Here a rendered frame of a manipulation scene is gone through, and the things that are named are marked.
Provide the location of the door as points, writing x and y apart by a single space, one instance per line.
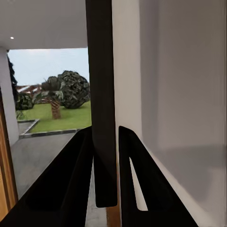
44 95

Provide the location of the poster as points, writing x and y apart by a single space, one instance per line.
99 16

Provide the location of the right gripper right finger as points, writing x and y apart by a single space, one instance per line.
165 209

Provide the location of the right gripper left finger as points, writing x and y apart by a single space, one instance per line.
58 198

